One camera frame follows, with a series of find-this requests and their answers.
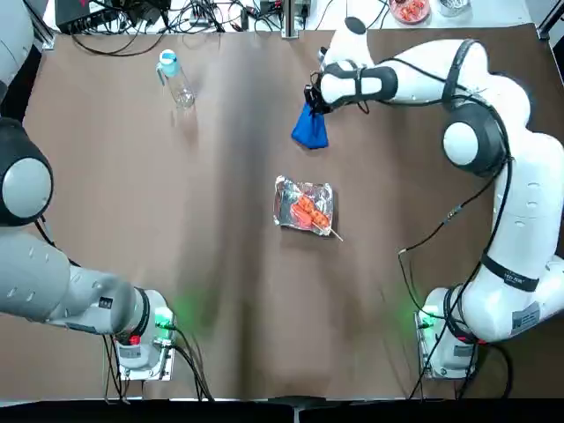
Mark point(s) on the blue dishcloth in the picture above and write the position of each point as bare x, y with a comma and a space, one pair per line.
310, 130

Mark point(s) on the rectangular aluminium foil pan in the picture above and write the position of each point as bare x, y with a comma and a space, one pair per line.
286, 194

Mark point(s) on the black rectangular box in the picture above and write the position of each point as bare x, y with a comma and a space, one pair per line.
152, 11

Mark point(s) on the aluminium frame post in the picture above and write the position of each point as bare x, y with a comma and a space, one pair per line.
291, 20

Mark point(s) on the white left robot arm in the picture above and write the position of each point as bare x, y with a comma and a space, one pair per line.
26, 264

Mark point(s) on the aluminium frame rail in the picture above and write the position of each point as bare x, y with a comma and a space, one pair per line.
551, 20
44, 37

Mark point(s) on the black router red logo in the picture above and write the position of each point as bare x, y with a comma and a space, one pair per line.
88, 17

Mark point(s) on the round empty foil pan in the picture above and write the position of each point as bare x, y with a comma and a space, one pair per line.
454, 5

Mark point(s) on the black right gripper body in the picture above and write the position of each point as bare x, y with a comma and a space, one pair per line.
315, 99

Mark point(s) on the grey hub red plugs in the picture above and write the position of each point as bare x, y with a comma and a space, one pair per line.
200, 18

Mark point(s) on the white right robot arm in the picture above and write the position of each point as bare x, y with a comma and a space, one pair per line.
520, 220

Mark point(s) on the orange shrimp skewer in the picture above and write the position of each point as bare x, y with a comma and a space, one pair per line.
407, 6
308, 211

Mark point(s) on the clear bottle blue lid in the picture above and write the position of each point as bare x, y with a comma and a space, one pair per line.
176, 79

